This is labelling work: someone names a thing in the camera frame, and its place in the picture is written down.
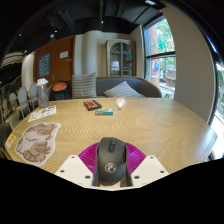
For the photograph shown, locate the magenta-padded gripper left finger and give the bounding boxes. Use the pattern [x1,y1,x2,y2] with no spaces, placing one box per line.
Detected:
[54,141,101,187]

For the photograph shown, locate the grey curved sofa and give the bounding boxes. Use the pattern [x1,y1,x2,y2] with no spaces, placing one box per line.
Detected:
[49,76,163,100]

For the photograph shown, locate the green and blue pack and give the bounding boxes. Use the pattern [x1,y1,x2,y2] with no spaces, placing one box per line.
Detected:
[94,108,114,116]

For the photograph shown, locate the white door sign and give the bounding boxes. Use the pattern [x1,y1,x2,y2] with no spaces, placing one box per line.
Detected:
[59,50,70,60]

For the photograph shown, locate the small white and pink object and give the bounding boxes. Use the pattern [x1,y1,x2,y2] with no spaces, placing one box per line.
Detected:
[115,96,127,111]

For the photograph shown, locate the black-framed window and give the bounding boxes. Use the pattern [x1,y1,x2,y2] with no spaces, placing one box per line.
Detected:
[143,16,178,99]

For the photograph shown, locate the brown wooden door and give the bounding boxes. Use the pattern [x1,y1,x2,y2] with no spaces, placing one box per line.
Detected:
[33,35,76,88]

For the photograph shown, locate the dark grey tufted armchair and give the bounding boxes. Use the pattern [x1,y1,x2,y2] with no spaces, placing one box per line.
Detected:
[0,121,14,151]

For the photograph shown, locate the black computer mouse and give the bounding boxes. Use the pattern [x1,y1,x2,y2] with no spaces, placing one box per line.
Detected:
[95,136,129,187]

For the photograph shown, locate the arched glass-door cabinet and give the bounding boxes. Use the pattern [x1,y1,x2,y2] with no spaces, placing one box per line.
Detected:
[105,38,137,78]

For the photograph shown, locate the group of white chairs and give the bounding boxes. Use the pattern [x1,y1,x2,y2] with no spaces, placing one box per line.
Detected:
[0,82,39,124]

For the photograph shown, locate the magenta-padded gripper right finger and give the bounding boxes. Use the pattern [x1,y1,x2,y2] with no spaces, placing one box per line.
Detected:
[123,141,170,188]

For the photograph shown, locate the clear white-lidded bottle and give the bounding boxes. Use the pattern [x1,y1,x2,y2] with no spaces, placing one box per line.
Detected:
[35,77,50,108]

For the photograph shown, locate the white sticker sheet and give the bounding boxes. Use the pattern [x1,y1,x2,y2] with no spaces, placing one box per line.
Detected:
[27,105,58,123]

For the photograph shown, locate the blue poster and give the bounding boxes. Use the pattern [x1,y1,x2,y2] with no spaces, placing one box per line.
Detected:
[37,52,51,79]

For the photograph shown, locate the small striped cushion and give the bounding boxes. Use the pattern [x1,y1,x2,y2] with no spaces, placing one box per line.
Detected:
[102,80,145,99]

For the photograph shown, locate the cat-shaped mouse pad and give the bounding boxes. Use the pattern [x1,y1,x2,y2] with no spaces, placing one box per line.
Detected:
[14,121,62,168]

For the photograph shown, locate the black and red box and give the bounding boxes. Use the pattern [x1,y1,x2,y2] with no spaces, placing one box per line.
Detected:
[83,99,103,112]

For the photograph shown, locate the large striped cushion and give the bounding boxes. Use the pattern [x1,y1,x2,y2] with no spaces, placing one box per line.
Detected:
[71,72,98,99]

